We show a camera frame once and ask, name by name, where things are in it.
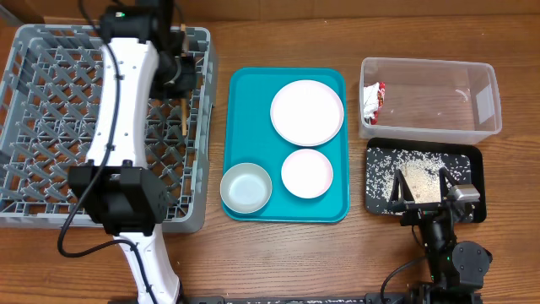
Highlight spilled rice grains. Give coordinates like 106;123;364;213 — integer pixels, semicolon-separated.
365;147;472;214

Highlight red snack wrapper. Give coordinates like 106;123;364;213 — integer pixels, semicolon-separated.
362;82;386;125

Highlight teal serving tray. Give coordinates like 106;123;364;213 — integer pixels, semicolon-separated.
223;67;350;224

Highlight black waste tray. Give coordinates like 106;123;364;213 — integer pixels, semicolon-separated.
365;138;487;223

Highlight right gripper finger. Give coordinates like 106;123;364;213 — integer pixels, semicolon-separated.
389;169;414;205
439;167;460;201

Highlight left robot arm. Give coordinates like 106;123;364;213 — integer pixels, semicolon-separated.
67;0;197;303

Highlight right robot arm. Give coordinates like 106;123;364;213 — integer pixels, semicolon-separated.
380;167;493;304

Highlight wooden chopstick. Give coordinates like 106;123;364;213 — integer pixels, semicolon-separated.
181;23;189;137

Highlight large white plate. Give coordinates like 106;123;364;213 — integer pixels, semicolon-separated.
270;79;344;147

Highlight grey plastic dish rack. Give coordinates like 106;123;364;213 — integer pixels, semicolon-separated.
1;24;219;233

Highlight clear plastic bin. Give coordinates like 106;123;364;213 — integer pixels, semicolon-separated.
359;57;503;144

